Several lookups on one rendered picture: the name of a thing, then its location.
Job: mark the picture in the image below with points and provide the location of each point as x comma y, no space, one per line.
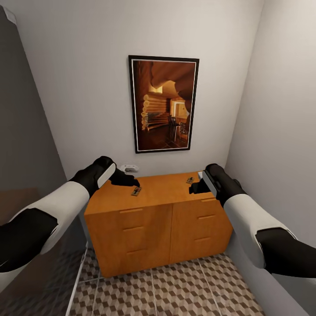
163,93

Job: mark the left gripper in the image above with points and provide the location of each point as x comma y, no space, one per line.
126,180

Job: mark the door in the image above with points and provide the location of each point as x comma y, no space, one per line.
30,169

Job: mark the mousetrap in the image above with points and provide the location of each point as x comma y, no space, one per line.
190,180
136,191

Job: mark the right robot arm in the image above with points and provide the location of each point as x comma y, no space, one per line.
266,242

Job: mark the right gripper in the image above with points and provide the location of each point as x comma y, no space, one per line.
198,188

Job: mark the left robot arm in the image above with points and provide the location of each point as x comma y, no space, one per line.
38,227

